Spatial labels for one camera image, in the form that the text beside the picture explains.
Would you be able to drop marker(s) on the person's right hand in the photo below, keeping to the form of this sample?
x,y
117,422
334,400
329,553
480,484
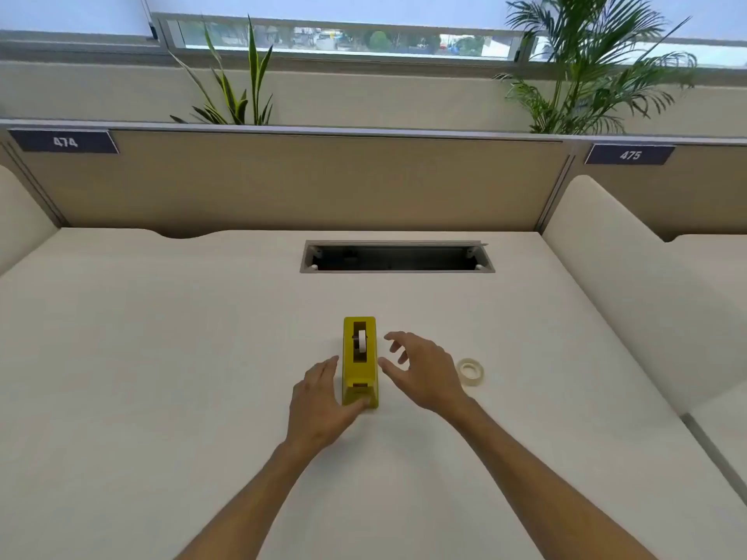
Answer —
x,y
429,373

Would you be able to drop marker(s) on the person's left hand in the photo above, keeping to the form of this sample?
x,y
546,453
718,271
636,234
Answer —
x,y
315,408

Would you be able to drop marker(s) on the cream tape roll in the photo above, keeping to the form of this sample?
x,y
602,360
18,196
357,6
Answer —
x,y
475,379

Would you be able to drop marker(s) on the yellow tape dispenser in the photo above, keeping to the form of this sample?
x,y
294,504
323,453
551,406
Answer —
x,y
362,376

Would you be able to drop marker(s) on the used white tape core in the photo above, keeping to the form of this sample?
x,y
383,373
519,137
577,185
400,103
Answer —
x,y
362,341

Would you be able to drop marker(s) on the person's right forearm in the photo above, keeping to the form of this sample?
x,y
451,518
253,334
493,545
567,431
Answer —
x,y
525,489

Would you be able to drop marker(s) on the person's left forearm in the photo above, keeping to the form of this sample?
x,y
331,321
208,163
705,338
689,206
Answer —
x,y
245,507

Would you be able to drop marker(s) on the large cream side divider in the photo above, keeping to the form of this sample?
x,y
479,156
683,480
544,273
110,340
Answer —
x,y
630,274

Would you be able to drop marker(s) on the wide beige partition panel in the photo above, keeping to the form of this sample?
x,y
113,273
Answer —
x,y
292,180

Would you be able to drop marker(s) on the navy number label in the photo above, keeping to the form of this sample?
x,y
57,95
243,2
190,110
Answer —
x,y
64,142
630,155

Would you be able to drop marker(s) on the green palm plant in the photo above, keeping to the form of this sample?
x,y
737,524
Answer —
x,y
569,110

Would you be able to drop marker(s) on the green snake plant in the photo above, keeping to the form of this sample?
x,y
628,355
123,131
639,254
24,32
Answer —
x,y
255,87

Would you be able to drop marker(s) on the narrow beige partition panel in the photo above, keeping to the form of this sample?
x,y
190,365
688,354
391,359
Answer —
x,y
712,192

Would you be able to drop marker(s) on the grey framed window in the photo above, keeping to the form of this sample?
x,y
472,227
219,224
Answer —
x,y
350,37

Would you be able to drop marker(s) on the small cream side divider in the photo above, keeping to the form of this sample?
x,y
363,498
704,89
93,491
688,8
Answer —
x,y
20,221

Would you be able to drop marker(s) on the white roller blind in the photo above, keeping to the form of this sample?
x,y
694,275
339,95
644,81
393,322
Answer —
x,y
350,5
70,11

